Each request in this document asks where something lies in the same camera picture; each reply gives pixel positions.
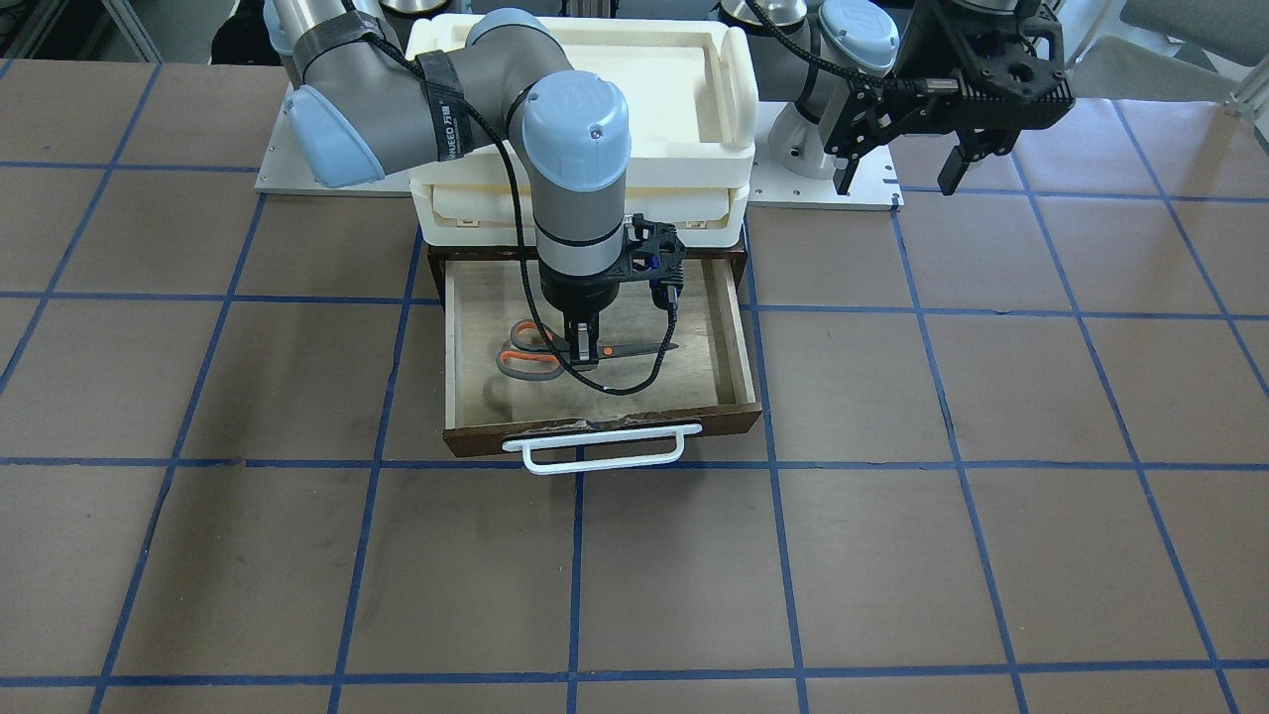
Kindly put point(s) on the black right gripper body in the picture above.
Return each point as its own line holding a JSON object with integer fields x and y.
{"x": 578, "y": 297}

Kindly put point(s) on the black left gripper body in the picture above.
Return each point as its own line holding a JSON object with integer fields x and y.
{"x": 897, "y": 111}

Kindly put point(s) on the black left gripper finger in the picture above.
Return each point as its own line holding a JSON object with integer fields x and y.
{"x": 973, "y": 147}
{"x": 870, "y": 174}

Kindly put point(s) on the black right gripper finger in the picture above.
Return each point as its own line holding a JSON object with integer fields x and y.
{"x": 575, "y": 340}
{"x": 593, "y": 352}

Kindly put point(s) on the wooden drawer with white handle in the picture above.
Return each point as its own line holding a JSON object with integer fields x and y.
{"x": 704, "y": 386}

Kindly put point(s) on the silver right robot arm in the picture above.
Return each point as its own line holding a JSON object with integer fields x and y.
{"x": 362, "y": 110}

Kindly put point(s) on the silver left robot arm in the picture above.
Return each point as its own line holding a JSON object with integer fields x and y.
{"x": 802, "y": 53}

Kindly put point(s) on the white plastic tray bin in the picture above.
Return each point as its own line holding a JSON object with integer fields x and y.
{"x": 691, "y": 99}

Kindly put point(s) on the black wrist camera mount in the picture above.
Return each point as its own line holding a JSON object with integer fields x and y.
{"x": 653, "y": 253}

